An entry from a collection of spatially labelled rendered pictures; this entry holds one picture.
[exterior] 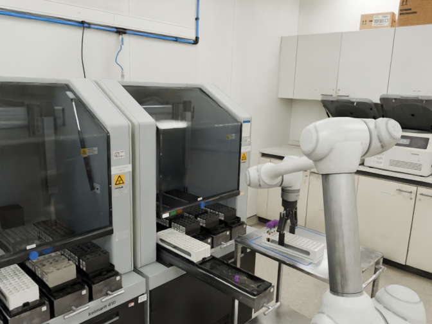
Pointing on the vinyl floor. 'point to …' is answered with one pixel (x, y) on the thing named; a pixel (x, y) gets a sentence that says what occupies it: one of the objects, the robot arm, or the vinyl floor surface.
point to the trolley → (373, 257)
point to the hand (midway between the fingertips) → (287, 238)
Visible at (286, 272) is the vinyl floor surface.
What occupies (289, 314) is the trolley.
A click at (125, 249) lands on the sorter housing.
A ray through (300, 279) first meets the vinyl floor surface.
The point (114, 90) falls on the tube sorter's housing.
